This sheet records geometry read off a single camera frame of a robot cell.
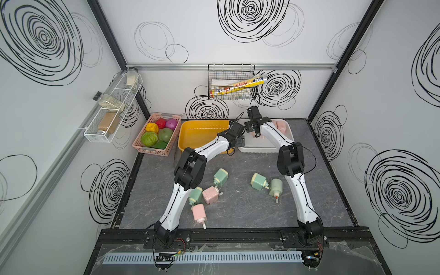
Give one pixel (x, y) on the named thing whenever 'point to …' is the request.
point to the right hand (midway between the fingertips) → (258, 122)
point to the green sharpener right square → (258, 181)
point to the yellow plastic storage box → (192, 133)
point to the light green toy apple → (165, 134)
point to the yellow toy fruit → (152, 128)
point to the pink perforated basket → (157, 134)
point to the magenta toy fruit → (171, 124)
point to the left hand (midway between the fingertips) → (234, 139)
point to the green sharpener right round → (276, 188)
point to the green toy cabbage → (149, 139)
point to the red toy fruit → (161, 122)
